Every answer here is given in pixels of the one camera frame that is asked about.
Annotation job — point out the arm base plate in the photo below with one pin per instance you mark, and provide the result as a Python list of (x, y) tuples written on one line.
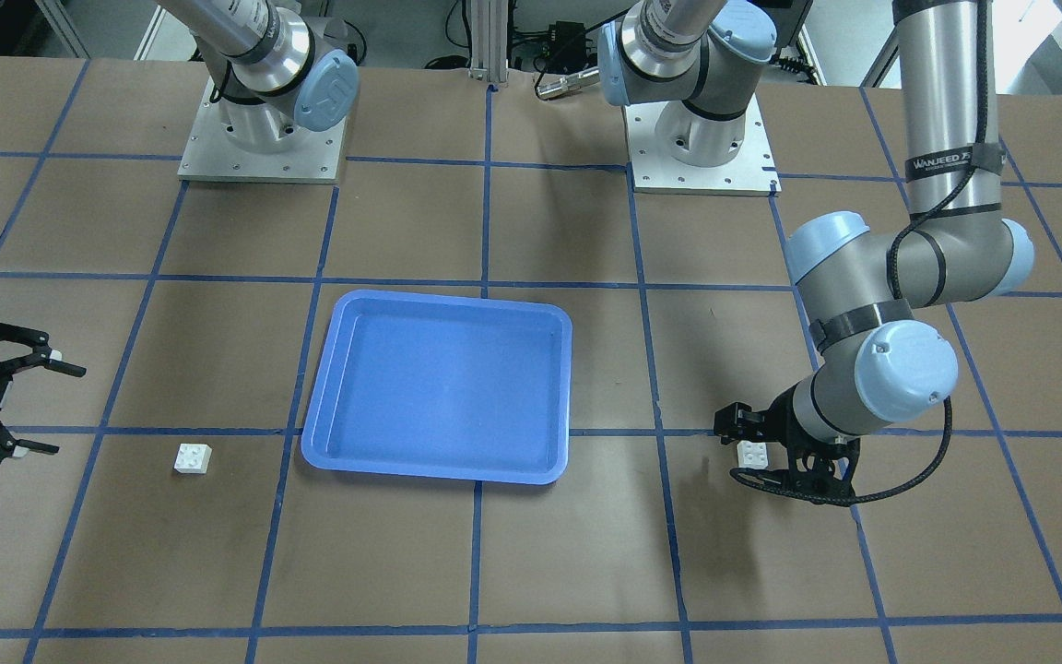
[(231, 143), (674, 152)]

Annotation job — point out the blue plastic tray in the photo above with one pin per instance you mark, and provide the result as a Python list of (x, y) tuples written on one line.
[(431, 386)]

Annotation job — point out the white block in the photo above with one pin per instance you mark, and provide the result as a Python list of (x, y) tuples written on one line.
[(192, 458), (752, 455)]

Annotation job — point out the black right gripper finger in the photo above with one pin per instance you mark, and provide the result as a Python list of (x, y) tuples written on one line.
[(821, 488), (738, 422)]

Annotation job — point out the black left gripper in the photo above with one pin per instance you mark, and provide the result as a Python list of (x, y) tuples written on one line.
[(778, 423)]

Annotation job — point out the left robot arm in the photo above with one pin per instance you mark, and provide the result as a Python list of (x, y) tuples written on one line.
[(684, 71)]

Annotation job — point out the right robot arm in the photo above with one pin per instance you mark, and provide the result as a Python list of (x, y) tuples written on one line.
[(883, 365)]

